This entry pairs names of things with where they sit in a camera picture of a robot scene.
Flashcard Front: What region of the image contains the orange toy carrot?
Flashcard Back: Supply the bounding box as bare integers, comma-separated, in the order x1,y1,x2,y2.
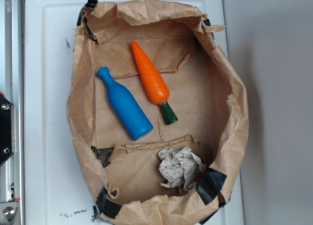
131,41,178,125

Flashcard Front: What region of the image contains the brown paper lined box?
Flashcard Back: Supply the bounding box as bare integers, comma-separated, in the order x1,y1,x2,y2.
67,0,249,225

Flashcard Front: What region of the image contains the blue toy bottle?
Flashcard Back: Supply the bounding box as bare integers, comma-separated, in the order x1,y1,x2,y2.
97,67,153,140

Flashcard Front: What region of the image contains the crumpled white paper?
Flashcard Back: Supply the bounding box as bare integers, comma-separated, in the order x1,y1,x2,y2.
158,147,206,193

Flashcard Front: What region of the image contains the white plastic tray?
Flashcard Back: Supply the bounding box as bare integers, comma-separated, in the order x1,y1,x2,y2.
23,0,246,225

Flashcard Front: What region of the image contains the black metal bracket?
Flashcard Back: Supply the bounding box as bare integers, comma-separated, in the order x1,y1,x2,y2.
0,92,14,167

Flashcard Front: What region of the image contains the silver aluminium rail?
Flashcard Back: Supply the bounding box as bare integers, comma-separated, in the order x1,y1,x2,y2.
0,0,25,225

